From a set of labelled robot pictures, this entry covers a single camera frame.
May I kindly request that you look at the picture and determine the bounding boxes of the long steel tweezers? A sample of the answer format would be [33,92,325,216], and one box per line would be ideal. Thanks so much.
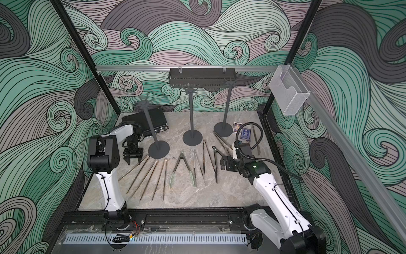
[119,155,150,194]
[151,158,168,201]
[130,159,159,200]

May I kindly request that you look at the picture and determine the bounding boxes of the white slotted cable duct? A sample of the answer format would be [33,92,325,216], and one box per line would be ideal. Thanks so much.
[62,233,247,245]

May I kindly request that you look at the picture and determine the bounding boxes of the aluminium wall rail back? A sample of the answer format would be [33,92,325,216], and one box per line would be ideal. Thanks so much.
[95,65,277,73]

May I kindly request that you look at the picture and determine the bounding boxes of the dark slim steel tongs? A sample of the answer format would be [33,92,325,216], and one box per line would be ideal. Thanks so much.
[203,139,216,173]

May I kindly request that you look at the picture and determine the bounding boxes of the aluminium wall rail right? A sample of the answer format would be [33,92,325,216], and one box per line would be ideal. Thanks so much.
[294,69,406,243]

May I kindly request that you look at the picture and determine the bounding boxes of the aluminium wall rail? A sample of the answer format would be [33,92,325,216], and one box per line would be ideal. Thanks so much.
[95,65,277,73]
[294,69,406,243]

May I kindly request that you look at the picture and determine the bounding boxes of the clear acrylic wall box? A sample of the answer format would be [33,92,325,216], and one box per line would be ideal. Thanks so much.
[269,65,310,116]

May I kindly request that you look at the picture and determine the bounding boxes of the slim silver tweezer tongs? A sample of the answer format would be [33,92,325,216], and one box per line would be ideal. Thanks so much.
[192,149,206,186]

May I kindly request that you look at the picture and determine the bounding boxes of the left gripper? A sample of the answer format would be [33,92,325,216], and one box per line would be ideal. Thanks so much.
[124,138,144,165]

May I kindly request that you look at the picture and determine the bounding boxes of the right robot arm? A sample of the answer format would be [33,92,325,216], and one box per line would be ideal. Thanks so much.
[220,156,327,254]

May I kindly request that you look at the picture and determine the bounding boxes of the black aluminium case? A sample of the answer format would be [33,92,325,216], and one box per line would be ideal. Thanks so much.
[122,107,169,137]

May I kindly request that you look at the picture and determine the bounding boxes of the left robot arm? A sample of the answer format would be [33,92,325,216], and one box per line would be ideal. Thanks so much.
[87,122,143,223]

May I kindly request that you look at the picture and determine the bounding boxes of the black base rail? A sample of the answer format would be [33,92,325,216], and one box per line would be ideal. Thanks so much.
[61,207,248,231]

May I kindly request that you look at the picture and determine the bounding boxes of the grey utensil stand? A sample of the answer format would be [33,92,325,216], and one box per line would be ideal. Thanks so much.
[214,79,235,137]
[134,96,170,159]
[182,88,203,146]

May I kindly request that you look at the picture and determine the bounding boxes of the left grey utensil stand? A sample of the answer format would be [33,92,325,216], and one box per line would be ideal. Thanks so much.
[134,96,170,159]

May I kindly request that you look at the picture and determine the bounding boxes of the right grey utensil stand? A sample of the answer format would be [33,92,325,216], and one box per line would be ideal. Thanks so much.
[214,79,235,137]

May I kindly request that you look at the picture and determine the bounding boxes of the blue playing card box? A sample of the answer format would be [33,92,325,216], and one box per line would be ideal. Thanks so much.
[240,128,251,141]

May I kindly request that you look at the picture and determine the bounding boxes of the middle grey utensil stand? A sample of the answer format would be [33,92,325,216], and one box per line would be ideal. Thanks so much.
[182,88,203,146]

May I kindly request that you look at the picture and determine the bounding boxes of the black locking tongs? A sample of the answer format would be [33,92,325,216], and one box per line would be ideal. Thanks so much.
[212,146,219,184]

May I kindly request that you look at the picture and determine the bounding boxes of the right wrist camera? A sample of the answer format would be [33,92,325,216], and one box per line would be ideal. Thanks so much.
[233,141,247,160]

